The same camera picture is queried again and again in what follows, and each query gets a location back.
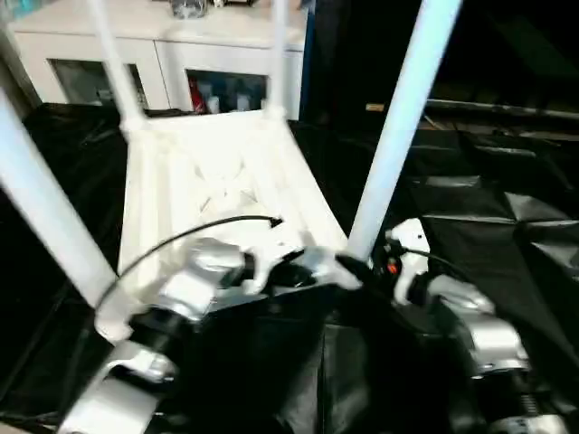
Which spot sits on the white plastic table leg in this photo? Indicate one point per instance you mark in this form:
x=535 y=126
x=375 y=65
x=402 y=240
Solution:
x=398 y=113
x=278 y=54
x=40 y=194
x=113 y=59

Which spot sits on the white plastic table top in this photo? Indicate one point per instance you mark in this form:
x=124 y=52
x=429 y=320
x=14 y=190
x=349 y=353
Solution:
x=181 y=158

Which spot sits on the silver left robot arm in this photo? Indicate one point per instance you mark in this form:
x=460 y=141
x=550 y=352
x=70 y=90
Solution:
x=199 y=276

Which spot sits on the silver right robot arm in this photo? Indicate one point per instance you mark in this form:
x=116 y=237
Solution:
x=479 y=325

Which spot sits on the black mat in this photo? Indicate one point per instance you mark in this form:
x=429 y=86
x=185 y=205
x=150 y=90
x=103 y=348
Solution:
x=475 y=226

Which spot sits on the small tan label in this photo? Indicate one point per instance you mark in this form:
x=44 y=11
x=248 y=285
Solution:
x=374 y=107

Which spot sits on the dark metal pole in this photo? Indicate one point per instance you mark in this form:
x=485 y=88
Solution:
x=502 y=108

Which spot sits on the red bottle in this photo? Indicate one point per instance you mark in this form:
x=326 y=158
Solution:
x=196 y=92

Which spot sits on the white glass-door cabinet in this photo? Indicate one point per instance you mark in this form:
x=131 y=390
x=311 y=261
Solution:
x=203 y=45

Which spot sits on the grey curtain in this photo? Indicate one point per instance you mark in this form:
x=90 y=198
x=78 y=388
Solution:
x=13 y=63

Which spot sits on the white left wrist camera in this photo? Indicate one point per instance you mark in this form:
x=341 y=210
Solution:
x=267 y=257

